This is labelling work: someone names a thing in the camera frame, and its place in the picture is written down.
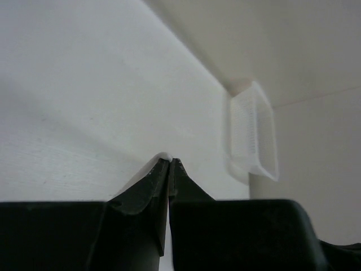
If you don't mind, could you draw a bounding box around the white tank top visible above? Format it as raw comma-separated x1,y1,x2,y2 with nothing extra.
102,153,172,270

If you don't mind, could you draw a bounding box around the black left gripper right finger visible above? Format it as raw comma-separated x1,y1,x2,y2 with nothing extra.
169,159,327,270

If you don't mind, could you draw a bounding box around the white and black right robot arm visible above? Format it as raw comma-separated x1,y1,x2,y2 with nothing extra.
320,241,361,271

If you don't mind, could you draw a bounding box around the white plastic basket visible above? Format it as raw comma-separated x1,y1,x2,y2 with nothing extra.
224,78,279,184

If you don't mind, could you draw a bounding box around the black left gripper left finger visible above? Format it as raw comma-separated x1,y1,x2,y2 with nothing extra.
1,159,170,270

